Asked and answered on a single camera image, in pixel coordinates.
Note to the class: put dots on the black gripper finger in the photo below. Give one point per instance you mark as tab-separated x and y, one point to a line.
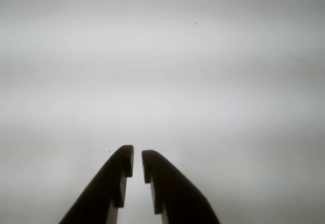
106	183
177	196

